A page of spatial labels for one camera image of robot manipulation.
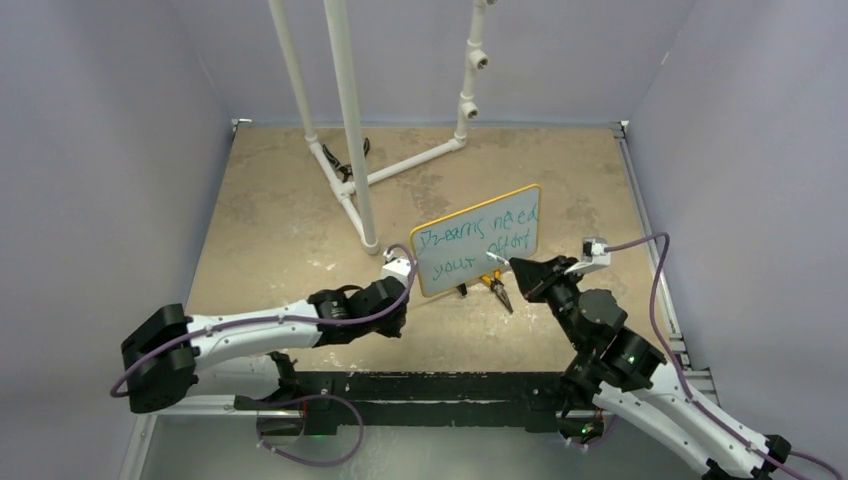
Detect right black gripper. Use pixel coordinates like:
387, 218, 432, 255
509, 255, 586, 351

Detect white green marker pen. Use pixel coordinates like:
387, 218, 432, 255
485, 251, 510, 267

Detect yellow framed whiteboard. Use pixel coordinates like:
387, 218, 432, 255
410, 184, 541, 297

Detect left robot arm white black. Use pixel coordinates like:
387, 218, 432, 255
109, 276, 411, 414

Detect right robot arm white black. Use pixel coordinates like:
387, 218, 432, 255
508, 256, 792, 479

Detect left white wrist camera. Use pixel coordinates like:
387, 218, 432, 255
378, 253, 414, 287

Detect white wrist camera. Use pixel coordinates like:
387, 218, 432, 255
564, 237, 611, 276
378, 253, 414, 287

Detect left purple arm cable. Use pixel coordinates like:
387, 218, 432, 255
109, 243, 419, 399

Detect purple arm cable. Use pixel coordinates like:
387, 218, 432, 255
109, 243, 419, 399
602, 232, 848, 480

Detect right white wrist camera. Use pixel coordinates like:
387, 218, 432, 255
564, 237, 611, 276

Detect white PVC pipe frame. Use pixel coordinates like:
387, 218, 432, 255
268, 0, 494, 255

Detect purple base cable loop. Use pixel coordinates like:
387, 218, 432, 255
255, 394, 365, 468

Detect black handled pliers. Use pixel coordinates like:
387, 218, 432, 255
321, 137, 371, 184

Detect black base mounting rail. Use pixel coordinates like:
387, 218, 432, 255
234, 371, 615, 443

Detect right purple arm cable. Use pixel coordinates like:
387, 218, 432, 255
602, 232, 848, 480

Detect aluminium extrusion frame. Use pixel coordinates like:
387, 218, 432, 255
127, 396, 699, 479

